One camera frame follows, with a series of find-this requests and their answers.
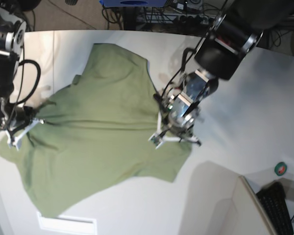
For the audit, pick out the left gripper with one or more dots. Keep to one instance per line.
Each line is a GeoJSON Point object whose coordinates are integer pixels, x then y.
{"type": "Point", "coordinates": [166, 131]}

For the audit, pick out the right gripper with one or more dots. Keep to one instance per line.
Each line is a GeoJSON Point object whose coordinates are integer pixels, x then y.
{"type": "Point", "coordinates": [23, 120]}

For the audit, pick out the green t-shirt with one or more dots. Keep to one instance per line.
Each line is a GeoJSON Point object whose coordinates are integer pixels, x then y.
{"type": "Point", "coordinates": [96, 134]}

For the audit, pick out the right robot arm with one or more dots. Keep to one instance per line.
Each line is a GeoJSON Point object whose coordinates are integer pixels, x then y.
{"type": "Point", "coordinates": [13, 27]}

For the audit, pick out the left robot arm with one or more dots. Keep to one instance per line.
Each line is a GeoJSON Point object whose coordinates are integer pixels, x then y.
{"type": "Point", "coordinates": [234, 33]}

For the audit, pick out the black power strip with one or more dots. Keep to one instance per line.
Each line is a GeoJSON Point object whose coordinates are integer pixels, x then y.
{"type": "Point", "coordinates": [193, 19]}

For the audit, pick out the white table slot plate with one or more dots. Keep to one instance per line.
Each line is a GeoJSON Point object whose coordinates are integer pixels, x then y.
{"type": "Point", "coordinates": [68, 225]}

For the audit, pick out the green tape roll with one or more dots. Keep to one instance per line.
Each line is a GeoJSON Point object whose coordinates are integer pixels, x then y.
{"type": "Point", "coordinates": [280, 169]}

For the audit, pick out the black keyboard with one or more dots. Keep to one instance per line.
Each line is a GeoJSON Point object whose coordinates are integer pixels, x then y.
{"type": "Point", "coordinates": [272, 199]}

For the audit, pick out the blue box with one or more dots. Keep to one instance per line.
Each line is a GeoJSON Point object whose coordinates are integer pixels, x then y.
{"type": "Point", "coordinates": [135, 3]}

